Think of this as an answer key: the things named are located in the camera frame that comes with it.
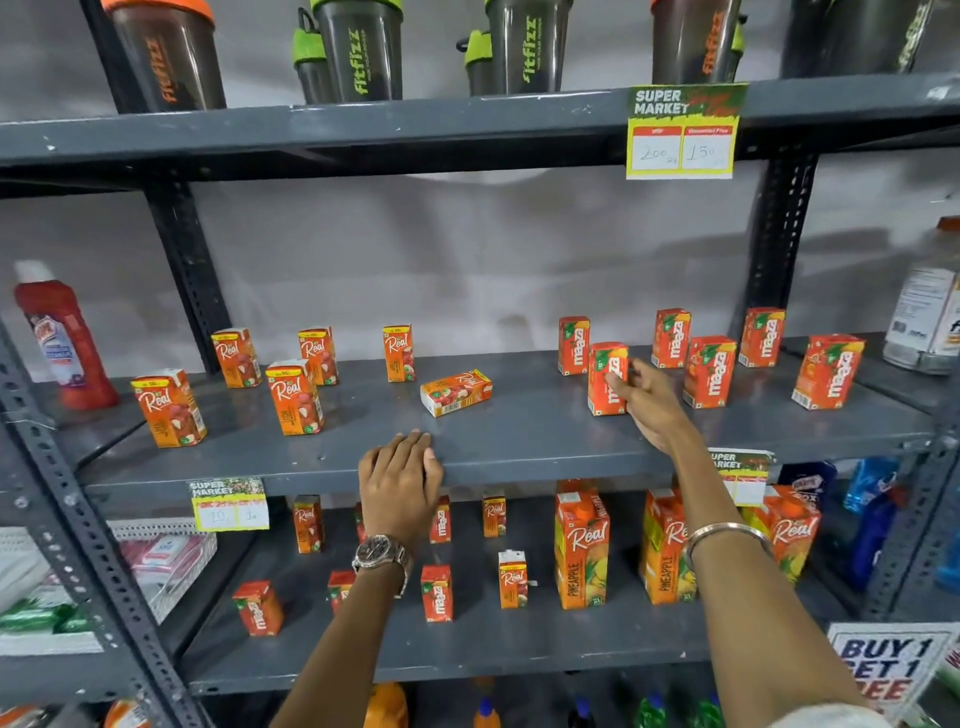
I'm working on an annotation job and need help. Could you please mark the person's left hand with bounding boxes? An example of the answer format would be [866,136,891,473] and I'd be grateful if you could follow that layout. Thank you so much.
[357,429,446,552]

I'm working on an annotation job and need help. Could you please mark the person's right hand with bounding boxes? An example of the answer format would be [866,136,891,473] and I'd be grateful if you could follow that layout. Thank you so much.
[604,357,704,456]

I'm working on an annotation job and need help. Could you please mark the person's left forearm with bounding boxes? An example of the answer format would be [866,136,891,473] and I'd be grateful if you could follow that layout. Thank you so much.
[270,558,412,728]

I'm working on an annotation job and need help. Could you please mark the person's right forearm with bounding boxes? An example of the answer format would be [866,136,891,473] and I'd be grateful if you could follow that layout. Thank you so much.
[669,426,875,728]

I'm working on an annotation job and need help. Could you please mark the silver wristwatch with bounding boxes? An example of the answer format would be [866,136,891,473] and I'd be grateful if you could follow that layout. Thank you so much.
[351,534,414,599]

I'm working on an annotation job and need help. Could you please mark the group of red mango cartons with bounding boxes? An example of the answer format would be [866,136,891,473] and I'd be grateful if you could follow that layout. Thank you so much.
[557,307,867,412]

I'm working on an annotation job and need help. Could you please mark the grey metal shelf rack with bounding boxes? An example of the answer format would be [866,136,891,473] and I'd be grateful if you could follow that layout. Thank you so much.
[0,318,260,728]
[780,330,960,624]
[0,71,960,728]

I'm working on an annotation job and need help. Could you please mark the green yellow price tag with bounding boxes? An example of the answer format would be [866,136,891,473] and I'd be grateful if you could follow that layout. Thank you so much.
[188,477,271,534]
[708,447,777,508]
[626,83,749,181]

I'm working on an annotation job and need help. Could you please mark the large orange pineapple juice carton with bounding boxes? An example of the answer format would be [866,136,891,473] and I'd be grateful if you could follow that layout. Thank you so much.
[554,491,612,611]
[639,488,698,606]

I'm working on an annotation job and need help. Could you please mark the group of orange lychee cartons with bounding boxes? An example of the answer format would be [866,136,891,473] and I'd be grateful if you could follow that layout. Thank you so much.
[130,324,494,450]

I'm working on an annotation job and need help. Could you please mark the blue product box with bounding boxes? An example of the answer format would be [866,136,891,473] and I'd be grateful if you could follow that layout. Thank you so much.
[777,461,839,513]

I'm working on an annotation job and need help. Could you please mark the large orange mango juice carton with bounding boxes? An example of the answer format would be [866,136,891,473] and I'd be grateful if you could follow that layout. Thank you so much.
[741,485,822,584]

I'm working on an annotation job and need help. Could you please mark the pink white packets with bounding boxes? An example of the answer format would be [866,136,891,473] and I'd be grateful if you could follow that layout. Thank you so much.
[118,533,208,595]

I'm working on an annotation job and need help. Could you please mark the orange drink bottle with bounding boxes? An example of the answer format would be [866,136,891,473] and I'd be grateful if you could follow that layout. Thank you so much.
[364,682,410,728]

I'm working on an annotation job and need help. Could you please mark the light blue bottle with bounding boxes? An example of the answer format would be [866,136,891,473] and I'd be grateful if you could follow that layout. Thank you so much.
[843,456,900,516]

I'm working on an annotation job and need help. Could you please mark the clear bottle with white label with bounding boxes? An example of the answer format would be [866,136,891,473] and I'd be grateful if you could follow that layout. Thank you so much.
[882,216,960,376]

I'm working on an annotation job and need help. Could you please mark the red cleaner bottle white cap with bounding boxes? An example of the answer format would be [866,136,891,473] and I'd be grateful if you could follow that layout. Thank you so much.
[13,259,120,412]

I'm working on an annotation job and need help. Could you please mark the orange packet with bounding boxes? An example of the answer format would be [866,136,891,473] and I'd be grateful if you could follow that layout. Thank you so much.
[102,698,156,728]

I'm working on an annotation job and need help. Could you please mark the green packets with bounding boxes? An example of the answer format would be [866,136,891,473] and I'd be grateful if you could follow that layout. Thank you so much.
[0,598,96,636]

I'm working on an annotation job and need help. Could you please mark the white offer sign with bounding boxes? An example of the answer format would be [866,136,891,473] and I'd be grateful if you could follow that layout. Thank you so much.
[827,621,960,723]

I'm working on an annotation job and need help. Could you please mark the white sleeve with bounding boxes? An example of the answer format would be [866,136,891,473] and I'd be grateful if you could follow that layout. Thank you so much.
[768,702,895,728]

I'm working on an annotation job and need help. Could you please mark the row of dark shaker bottles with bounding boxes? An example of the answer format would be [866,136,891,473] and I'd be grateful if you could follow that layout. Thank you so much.
[101,0,935,114]

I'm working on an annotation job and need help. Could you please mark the silver bracelet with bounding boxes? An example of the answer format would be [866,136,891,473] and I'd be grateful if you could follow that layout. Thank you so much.
[683,522,774,568]

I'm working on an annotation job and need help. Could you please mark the white wire basket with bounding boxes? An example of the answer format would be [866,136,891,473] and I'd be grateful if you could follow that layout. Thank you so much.
[0,516,219,658]

